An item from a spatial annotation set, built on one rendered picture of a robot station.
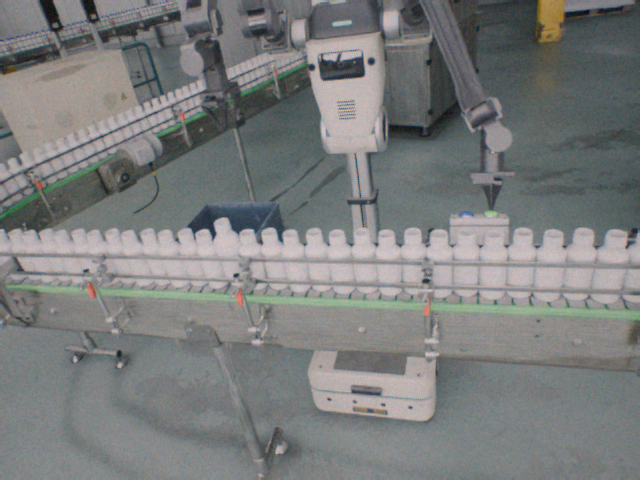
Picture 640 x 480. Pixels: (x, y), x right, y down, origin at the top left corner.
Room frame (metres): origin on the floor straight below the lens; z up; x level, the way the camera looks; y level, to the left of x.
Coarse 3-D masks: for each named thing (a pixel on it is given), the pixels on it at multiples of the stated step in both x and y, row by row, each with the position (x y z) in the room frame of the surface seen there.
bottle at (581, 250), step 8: (576, 232) 0.82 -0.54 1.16; (584, 232) 0.82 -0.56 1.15; (592, 232) 0.80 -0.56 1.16; (576, 240) 0.80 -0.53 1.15; (584, 240) 0.79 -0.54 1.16; (592, 240) 0.79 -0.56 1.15; (568, 248) 0.81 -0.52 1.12; (576, 248) 0.80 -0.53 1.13; (584, 248) 0.79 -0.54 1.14; (592, 248) 0.79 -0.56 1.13; (568, 256) 0.80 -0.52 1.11; (576, 256) 0.79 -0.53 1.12; (584, 256) 0.78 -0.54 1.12; (592, 256) 0.78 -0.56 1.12; (568, 272) 0.79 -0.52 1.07; (576, 272) 0.78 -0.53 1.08; (584, 272) 0.78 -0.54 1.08; (592, 272) 0.78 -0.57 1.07; (568, 280) 0.79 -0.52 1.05; (576, 280) 0.78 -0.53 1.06; (584, 280) 0.78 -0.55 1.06; (584, 288) 0.78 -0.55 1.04; (568, 296) 0.79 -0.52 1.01; (576, 296) 0.78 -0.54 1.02; (584, 296) 0.78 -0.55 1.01
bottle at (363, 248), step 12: (360, 228) 0.98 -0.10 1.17; (360, 240) 0.95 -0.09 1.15; (360, 252) 0.94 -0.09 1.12; (372, 252) 0.94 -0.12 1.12; (360, 264) 0.94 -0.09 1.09; (372, 264) 0.94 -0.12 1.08; (360, 276) 0.94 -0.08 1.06; (372, 276) 0.94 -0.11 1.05; (360, 288) 0.94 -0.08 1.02; (372, 288) 0.94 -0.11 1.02
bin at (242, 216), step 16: (208, 208) 1.74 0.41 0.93; (224, 208) 1.72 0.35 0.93; (240, 208) 1.69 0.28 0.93; (256, 208) 1.67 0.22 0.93; (272, 208) 1.65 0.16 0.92; (192, 224) 1.61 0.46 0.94; (208, 224) 1.71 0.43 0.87; (240, 224) 1.70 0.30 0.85; (256, 224) 1.68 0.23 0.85; (272, 224) 1.55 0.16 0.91; (176, 240) 1.50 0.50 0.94
